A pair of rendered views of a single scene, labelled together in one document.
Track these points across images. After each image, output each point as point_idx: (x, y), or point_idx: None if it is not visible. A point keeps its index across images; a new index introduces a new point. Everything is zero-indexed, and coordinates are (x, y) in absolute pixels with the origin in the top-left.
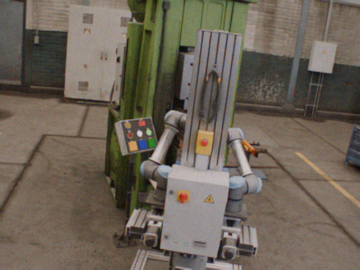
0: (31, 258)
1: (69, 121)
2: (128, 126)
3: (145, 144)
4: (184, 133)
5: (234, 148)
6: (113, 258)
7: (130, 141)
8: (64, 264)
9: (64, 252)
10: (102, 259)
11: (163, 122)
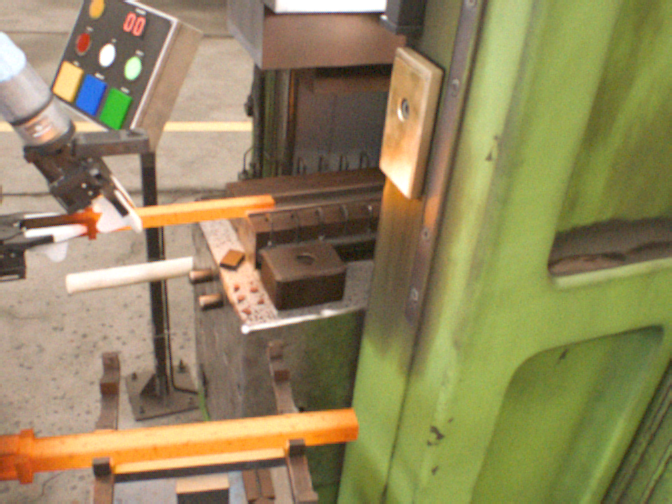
0: (76, 251)
1: None
2: (93, 13)
3: (95, 101)
4: (324, 189)
5: None
6: (70, 373)
7: (73, 61)
8: (49, 296)
9: (98, 291)
10: (65, 353)
11: (280, 88)
